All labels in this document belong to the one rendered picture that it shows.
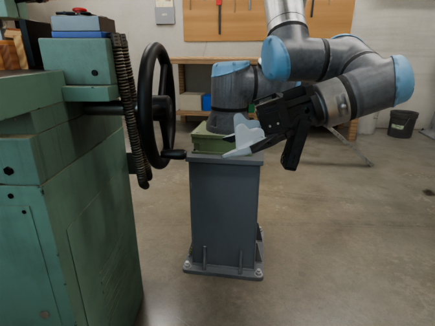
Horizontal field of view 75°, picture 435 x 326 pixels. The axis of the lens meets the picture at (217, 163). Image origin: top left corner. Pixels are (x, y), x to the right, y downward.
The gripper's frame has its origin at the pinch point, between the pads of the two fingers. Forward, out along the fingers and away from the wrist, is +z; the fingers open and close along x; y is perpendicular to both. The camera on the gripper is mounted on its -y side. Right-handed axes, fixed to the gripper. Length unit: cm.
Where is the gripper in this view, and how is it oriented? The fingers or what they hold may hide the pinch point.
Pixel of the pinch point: (226, 149)
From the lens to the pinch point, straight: 60.4
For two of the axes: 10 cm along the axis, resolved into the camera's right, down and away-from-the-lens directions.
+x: -0.3, 3.6, -9.3
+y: -3.5, -8.8, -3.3
